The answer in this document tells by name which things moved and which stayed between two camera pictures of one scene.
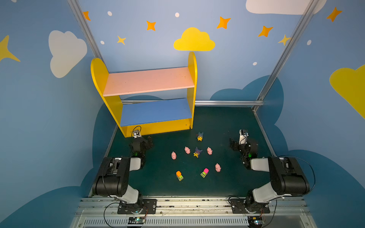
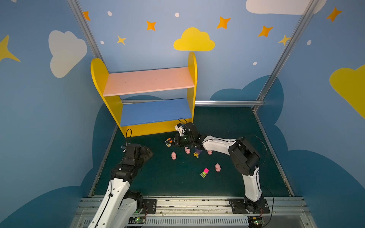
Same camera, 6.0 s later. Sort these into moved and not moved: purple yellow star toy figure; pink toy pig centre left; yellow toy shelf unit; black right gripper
Moved: black right gripper
Not moved: yellow toy shelf unit; purple yellow star toy figure; pink toy pig centre left
